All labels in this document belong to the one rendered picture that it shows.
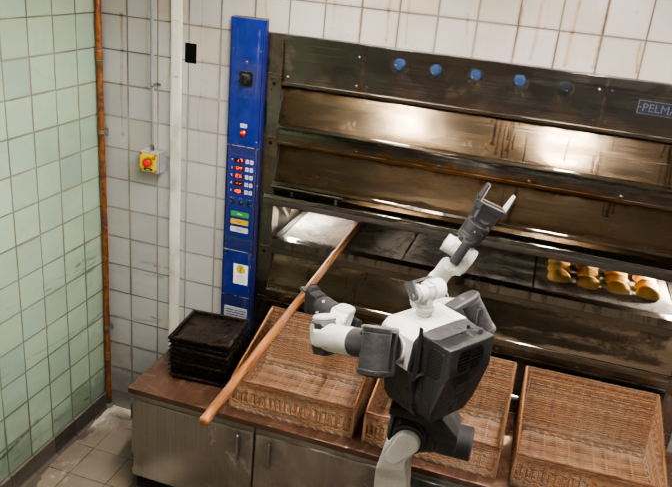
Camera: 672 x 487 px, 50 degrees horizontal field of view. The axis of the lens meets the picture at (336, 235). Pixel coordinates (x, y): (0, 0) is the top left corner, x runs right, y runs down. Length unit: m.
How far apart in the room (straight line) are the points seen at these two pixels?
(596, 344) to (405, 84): 1.35
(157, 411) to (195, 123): 1.29
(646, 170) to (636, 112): 0.22
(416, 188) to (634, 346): 1.12
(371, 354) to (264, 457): 1.20
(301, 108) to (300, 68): 0.17
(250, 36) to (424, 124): 0.82
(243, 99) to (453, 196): 1.00
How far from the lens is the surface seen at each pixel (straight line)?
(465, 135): 2.98
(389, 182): 3.09
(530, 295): 3.16
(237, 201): 3.31
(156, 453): 3.48
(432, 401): 2.25
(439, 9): 2.94
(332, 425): 3.06
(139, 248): 3.70
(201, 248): 3.52
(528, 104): 2.95
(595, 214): 3.04
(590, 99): 2.94
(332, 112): 3.09
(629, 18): 2.90
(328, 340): 2.27
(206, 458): 3.36
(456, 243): 2.51
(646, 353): 3.28
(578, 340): 3.24
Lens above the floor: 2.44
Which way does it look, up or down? 21 degrees down
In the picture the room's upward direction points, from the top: 6 degrees clockwise
